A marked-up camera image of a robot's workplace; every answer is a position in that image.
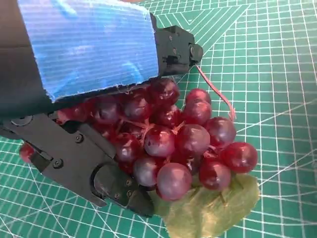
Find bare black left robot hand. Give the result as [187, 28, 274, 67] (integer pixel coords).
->
[0, 0, 204, 218]

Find red toy grape bunch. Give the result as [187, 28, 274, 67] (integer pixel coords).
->
[19, 64, 261, 238]

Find green cutting mat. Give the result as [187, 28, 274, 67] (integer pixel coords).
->
[0, 0, 317, 238]

